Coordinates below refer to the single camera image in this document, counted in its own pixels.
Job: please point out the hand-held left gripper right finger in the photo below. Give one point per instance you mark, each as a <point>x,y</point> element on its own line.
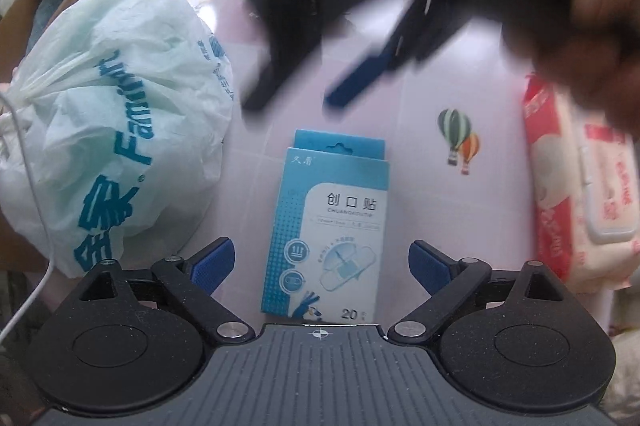
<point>430,266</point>

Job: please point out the person's right hand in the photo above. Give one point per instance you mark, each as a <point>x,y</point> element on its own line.
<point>600,46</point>

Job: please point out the pink wet wipes pack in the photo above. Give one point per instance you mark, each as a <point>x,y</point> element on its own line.
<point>560,186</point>

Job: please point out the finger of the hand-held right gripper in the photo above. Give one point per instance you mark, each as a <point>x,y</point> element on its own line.
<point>272,74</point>
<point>357,79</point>

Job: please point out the blue bandage box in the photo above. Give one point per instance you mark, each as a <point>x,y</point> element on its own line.
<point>325,206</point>

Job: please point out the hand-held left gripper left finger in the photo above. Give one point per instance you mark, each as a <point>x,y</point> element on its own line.
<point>215,263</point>

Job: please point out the white plastic bag teal print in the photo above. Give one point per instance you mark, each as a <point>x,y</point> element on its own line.
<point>125,106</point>

